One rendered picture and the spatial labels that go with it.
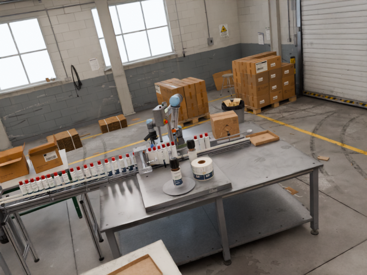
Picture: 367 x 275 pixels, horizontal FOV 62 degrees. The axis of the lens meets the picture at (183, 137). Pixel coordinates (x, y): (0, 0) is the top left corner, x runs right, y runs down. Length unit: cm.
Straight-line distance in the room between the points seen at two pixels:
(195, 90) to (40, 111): 399
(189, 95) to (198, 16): 315
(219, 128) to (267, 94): 352
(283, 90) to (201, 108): 190
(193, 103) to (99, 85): 282
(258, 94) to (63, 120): 496
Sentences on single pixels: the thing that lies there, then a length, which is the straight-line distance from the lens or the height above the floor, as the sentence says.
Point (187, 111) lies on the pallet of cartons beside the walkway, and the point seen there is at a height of 31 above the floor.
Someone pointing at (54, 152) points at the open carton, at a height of 98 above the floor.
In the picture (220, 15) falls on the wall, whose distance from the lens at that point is 971.
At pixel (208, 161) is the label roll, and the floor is 103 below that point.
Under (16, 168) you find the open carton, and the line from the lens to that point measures 445.
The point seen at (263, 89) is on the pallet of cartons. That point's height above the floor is 52.
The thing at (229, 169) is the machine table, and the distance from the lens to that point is 314.
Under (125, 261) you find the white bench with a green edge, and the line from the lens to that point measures 241.
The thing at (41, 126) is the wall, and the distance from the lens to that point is 866.
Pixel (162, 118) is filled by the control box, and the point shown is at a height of 137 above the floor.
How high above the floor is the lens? 235
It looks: 22 degrees down
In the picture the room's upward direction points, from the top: 10 degrees counter-clockwise
